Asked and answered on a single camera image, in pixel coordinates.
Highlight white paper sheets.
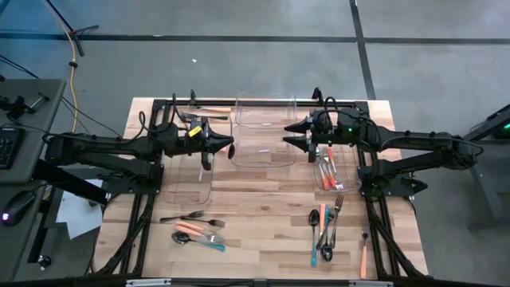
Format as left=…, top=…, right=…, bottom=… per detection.
left=55, top=178, right=108, bottom=240

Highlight yellow cable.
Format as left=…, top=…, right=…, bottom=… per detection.
left=39, top=0, right=80, bottom=136

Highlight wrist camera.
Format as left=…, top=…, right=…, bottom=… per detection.
left=186, top=118, right=211, bottom=132
left=312, top=109, right=335, bottom=128

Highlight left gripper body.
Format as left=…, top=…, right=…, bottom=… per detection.
left=177, top=128, right=212, bottom=171

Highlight silver forks on table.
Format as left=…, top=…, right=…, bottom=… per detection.
left=181, top=217, right=227, bottom=229

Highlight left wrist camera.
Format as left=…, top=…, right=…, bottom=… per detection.
left=186, top=118, right=211, bottom=132

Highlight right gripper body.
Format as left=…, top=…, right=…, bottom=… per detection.
left=308, top=119, right=338, bottom=163

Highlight black keyboard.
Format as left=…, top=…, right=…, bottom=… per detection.
left=0, top=127, right=26, bottom=171

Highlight orange-handled silver knife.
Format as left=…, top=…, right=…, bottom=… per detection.
left=190, top=105, right=233, bottom=113

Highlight silver bracket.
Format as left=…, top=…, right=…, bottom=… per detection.
left=125, top=278, right=172, bottom=287
left=349, top=280, right=394, bottom=287

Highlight clear plastic bin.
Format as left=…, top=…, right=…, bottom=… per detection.
left=233, top=92, right=299, bottom=130
left=161, top=137, right=215, bottom=206
left=311, top=128, right=363, bottom=193
left=229, top=126, right=298, bottom=168

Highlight black clamp tool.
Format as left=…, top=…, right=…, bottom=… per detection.
left=0, top=92, right=52, bottom=121

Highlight grey metal cart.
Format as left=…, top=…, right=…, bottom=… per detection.
left=456, top=103, right=510, bottom=224

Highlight black metal table frame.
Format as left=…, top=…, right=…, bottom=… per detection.
left=89, top=96, right=430, bottom=287

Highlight black computer mouse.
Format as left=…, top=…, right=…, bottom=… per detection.
left=2, top=190, right=37, bottom=227

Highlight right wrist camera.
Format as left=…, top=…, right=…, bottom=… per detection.
left=312, top=109, right=335, bottom=128

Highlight black tripod stand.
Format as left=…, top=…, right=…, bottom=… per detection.
left=42, top=0, right=100, bottom=57

